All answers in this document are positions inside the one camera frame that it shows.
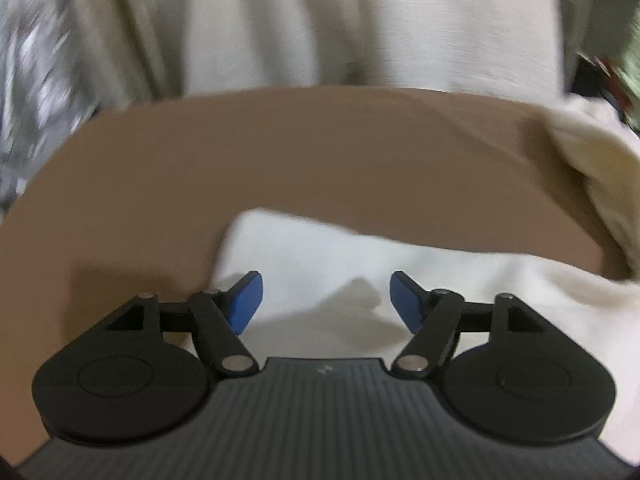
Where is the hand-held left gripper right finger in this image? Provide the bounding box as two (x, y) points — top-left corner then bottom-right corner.
(390, 270), (558, 378)

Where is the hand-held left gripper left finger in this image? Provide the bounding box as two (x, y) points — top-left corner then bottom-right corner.
(95, 270), (264, 376)

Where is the white fleece zip jacket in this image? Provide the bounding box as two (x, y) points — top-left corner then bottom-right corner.
(189, 94), (640, 466)

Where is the crumpled silver plastic sheet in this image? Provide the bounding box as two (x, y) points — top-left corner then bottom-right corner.
(0, 0), (103, 221)

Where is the dark mixed clutter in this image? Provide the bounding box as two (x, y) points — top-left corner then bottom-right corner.
(560, 0), (640, 131)

